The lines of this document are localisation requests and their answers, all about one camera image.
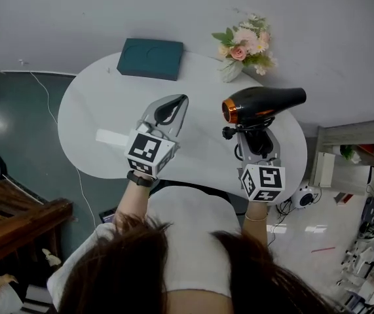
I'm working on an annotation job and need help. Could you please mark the thin white cable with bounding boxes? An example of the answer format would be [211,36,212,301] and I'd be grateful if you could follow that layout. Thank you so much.
[18,59,98,232]

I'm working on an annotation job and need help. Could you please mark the dark tablet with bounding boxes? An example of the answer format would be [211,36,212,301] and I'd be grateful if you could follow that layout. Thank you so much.
[98,209,117,225]

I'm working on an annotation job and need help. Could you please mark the person's right forearm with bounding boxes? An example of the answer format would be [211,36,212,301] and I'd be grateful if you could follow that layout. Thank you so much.
[240,200,270,250]

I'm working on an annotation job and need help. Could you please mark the white ribbed vase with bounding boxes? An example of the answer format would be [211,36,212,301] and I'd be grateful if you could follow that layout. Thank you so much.
[218,59,244,84]

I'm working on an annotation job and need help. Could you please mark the white kidney-shaped table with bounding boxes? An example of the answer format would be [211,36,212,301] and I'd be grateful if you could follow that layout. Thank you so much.
[57,50,308,203]

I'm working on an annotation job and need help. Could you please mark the small green potted plant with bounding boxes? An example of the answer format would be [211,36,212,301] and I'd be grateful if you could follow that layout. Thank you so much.
[339,144,355,160]

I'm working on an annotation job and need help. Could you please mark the black wristband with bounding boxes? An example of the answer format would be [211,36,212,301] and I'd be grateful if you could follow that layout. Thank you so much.
[126,170,155,188]

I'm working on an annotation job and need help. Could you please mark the pink flower bouquet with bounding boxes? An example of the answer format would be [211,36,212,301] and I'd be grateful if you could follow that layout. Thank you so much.
[211,13,278,77]

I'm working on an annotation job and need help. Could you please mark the white flat box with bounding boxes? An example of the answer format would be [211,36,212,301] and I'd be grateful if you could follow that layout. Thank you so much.
[310,151,336,188]

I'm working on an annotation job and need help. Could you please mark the black cable bundle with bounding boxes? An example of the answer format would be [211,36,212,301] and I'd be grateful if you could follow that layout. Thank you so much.
[268,188,322,243]

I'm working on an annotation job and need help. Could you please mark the person's white shirt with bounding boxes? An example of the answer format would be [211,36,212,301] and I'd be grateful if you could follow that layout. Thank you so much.
[47,186,240,311]

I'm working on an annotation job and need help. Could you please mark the white round appliance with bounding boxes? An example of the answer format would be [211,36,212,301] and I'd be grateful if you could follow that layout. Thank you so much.
[290,184,318,211]

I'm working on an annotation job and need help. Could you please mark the person's left forearm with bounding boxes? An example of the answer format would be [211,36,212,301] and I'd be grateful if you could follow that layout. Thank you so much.
[113,177,157,234]

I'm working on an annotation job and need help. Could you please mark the red flat box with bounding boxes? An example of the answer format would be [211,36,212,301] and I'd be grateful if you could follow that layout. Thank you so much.
[333,191,355,206]

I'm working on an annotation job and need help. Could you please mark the black hair dryer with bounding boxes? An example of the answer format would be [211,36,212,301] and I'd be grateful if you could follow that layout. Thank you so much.
[221,86,307,160]

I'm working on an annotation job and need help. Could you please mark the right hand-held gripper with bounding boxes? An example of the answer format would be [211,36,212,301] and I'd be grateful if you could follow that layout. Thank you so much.
[237,130,286,203]

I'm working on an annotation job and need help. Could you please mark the brown wooden bench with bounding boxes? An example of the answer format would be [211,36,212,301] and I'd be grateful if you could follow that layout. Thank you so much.
[0,177,74,271]

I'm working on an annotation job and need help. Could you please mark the thin bracelet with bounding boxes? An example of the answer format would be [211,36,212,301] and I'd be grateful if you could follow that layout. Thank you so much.
[244,211,269,222]

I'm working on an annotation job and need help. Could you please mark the grey shelf unit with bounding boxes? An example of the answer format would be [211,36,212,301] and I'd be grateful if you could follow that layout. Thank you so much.
[309,118,374,205]

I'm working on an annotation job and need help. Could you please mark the teal box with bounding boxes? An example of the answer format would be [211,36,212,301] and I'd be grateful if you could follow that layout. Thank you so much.
[117,37,184,82]

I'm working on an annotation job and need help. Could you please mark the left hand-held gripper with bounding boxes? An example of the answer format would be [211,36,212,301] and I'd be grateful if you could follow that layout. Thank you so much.
[123,94,190,179]

